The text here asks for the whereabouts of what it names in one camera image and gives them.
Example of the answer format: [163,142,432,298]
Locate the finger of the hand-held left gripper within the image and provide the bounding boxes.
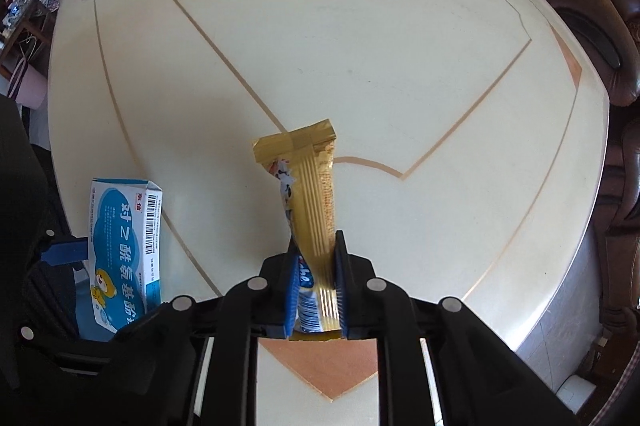
[30,226,91,268]
[15,323,118,377]

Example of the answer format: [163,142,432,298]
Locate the pink paper bag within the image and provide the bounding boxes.
[9,56,49,110]

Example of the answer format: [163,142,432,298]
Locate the brown leather sofa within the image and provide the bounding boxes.
[527,0,640,108]

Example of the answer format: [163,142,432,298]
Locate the gold snack packet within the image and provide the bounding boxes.
[251,118,347,341]

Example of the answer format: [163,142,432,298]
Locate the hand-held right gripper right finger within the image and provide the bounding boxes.
[333,230,581,426]

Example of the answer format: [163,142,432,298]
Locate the brown leather armchair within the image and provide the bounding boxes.
[595,108,640,342]

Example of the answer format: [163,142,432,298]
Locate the blue white medicine box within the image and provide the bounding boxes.
[87,178,164,335]

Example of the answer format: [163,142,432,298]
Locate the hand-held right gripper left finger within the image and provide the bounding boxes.
[75,251,301,426]

